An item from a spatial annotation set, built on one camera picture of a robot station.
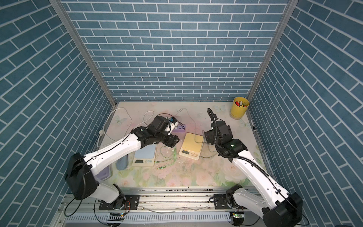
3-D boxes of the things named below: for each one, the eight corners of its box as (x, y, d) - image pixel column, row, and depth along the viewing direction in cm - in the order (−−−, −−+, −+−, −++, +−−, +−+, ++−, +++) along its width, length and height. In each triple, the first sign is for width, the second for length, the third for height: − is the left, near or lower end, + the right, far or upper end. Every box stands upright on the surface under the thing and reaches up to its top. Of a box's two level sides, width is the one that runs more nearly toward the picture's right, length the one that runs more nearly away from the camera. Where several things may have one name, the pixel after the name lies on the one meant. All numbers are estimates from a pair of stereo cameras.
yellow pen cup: (230, 120, 112) (235, 107, 101) (228, 110, 120) (232, 97, 108) (244, 120, 113) (251, 107, 101) (241, 110, 120) (247, 97, 108)
